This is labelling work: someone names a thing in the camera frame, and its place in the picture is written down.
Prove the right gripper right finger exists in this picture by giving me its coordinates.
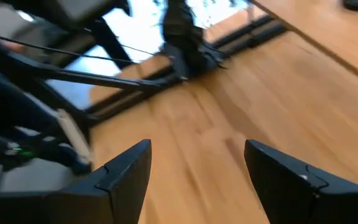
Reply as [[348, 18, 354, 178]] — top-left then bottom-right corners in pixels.
[[244, 139, 358, 224]]

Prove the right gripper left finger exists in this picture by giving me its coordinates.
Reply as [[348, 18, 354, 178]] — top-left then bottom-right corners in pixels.
[[0, 139, 153, 224]]

